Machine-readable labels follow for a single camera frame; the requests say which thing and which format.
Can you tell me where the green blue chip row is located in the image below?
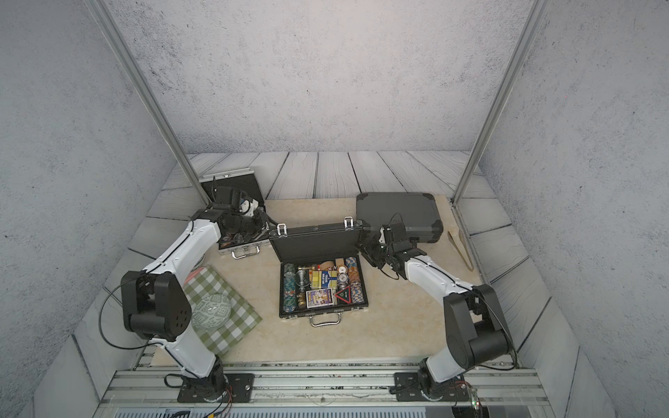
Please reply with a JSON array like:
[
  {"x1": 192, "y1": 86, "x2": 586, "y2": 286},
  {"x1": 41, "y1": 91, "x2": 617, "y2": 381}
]
[{"x1": 282, "y1": 263, "x2": 297, "y2": 313}]

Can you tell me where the blue yellow card box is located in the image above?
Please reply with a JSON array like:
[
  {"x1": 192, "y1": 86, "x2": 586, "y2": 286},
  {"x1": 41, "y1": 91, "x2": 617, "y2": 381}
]
[{"x1": 310, "y1": 270, "x2": 338, "y2": 290}]

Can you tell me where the medium black poker case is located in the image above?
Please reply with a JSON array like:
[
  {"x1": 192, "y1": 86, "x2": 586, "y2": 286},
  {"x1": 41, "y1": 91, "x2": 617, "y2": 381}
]
[{"x1": 269, "y1": 217, "x2": 369, "y2": 327}]

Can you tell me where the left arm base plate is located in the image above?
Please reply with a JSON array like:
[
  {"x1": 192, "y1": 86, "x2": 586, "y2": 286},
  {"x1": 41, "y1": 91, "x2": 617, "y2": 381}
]
[{"x1": 177, "y1": 373, "x2": 255, "y2": 403}]

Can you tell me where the purple white card box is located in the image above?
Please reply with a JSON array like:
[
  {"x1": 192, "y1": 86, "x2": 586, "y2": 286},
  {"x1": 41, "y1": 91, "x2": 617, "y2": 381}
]
[{"x1": 306, "y1": 288, "x2": 335, "y2": 309}]

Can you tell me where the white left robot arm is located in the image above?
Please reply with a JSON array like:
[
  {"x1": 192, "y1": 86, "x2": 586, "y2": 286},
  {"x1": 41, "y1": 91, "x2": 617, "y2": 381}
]
[{"x1": 120, "y1": 186, "x2": 269, "y2": 396}]

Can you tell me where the orange blue chip row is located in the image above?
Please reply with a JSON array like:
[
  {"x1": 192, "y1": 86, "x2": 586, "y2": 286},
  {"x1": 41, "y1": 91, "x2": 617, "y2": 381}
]
[{"x1": 345, "y1": 257, "x2": 364, "y2": 304}]

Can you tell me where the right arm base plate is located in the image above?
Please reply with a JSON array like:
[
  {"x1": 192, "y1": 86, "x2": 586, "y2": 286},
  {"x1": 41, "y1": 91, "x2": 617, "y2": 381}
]
[{"x1": 389, "y1": 371, "x2": 470, "y2": 403}]

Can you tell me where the large dark grey poker case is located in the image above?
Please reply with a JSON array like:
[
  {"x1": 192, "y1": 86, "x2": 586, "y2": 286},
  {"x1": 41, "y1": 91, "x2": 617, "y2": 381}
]
[{"x1": 355, "y1": 193, "x2": 444, "y2": 243}]

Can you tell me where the glass dish on cloth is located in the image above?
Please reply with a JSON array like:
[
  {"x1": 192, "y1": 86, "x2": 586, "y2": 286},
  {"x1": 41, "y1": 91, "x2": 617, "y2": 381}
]
[{"x1": 192, "y1": 294, "x2": 232, "y2": 331}]

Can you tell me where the green checkered cloth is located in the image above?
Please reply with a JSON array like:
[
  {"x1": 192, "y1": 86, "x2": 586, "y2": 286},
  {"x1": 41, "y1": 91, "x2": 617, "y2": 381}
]
[{"x1": 184, "y1": 266, "x2": 262, "y2": 357}]

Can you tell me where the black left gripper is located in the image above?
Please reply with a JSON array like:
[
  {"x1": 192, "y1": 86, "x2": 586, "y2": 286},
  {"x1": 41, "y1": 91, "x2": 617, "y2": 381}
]
[{"x1": 231, "y1": 209, "x2": 282, "y2": 243}]

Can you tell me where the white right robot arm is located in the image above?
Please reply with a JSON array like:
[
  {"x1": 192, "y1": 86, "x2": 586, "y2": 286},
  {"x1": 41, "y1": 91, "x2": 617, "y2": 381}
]
[{"x1": 358, "y1": 222, "x2": 517, "y2": 401}]

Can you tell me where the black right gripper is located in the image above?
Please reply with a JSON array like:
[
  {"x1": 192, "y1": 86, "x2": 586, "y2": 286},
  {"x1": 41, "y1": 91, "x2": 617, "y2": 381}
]
[{"x1": 354, "y1": 233, "x2": 395, "y2": 269}]

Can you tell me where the small silver poker case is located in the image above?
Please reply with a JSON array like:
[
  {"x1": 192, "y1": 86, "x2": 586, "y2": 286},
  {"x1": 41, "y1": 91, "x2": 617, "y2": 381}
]
[{"x1": 200, "y1": 168, "x2": 271, "y2": 260}]

